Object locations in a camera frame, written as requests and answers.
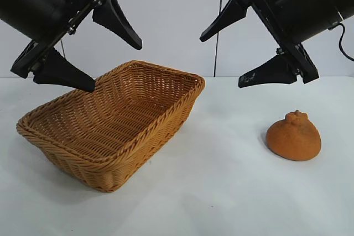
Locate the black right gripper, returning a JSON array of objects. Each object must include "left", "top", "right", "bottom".
[{"left": 199, "top": 0, "right": 343, "bottom": 90}]

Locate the orange fruit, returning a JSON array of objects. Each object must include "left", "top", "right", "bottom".
[{"left": 265, "top": 109, "right": 322, "bottom": 162}]

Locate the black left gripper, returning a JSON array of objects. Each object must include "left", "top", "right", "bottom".
[{"left": 0, "top": 0, "right": 144, "bottom": 93}]

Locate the woven wicker basket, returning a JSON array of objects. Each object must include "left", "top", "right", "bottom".
[{"left": 15, "top": 59, "right": 207, "bottom": 193}]

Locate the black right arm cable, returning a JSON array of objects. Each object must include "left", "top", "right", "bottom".
[{"left": 336, "top": 23, "right": 354, "bottom": 61}]

